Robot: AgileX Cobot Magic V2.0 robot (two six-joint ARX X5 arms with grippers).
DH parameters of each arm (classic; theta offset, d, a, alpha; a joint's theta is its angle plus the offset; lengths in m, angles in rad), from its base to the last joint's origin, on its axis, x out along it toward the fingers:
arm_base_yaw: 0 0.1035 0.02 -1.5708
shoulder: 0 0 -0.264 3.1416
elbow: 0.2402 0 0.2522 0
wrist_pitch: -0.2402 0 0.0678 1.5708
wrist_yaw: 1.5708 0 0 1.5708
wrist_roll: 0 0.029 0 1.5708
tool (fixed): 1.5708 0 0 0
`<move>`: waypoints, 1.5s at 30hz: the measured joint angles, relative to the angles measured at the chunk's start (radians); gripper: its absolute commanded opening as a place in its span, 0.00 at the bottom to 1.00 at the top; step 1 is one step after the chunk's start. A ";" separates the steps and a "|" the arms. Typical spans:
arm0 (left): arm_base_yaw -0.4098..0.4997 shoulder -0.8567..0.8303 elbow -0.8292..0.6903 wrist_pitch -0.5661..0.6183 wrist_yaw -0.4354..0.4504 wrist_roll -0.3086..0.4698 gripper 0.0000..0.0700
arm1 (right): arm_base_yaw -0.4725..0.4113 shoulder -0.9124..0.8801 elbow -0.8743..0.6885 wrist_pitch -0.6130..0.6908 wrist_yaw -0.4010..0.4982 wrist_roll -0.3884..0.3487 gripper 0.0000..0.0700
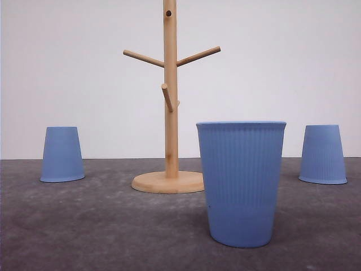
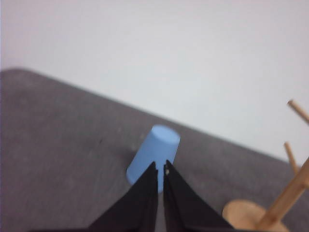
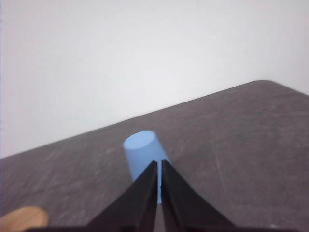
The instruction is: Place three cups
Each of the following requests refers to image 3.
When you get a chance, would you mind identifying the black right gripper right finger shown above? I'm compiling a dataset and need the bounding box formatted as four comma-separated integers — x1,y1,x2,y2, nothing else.
161,159,301,232

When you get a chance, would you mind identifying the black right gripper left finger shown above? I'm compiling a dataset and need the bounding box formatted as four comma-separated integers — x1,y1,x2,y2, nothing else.
25,161,158,232

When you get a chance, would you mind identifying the blue ribbed cup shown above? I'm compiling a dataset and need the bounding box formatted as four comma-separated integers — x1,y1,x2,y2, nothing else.
124,131,168,204

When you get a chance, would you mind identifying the wooden cup tree stand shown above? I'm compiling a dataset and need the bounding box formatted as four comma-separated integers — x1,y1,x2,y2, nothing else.
0,206,49,232

